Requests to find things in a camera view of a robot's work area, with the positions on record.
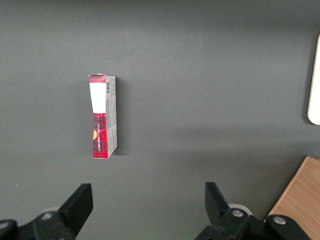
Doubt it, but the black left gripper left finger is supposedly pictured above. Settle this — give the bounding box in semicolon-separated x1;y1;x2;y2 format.
0;183;94;240

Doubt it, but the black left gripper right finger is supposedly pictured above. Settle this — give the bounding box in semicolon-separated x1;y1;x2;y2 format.
193;181;311;240

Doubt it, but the wooden drawer cabinet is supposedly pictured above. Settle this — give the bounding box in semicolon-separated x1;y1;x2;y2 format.
263;155;320;240

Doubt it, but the red plaid cardboard box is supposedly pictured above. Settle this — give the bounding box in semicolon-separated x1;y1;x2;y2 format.
88;73;119;160

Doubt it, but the grey table mat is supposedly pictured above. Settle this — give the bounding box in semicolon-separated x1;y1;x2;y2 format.
0;0;320;240

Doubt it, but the beige plastic tray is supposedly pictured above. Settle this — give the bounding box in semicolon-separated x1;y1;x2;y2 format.
306;33;320;126

